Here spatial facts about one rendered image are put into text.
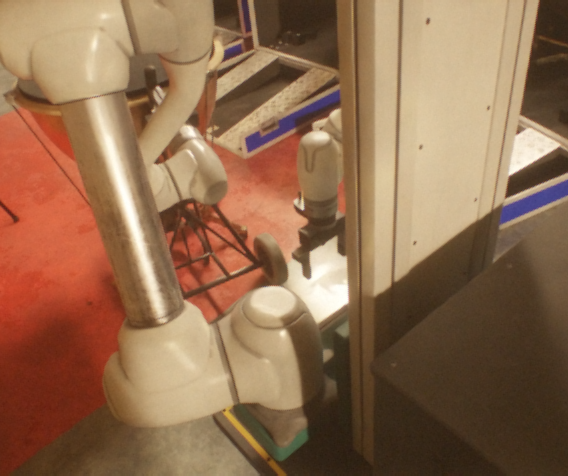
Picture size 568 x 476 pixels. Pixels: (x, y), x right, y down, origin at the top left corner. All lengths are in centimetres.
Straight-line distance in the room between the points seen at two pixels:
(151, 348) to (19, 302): 148
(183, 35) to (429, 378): 61
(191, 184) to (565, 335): 88
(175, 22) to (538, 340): 67
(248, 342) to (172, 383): 14
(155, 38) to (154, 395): 57
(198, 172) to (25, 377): 106
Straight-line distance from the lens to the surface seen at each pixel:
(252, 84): 353
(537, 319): 80
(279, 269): 192
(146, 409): 98
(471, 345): 74
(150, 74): 155
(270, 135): 290
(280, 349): 94
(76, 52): 84
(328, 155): 128
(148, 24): 85
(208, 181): 130
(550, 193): 243
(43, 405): 195
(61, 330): 216
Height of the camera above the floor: 140
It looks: 39 degrees down
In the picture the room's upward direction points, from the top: 7 degrees counter-clockwise
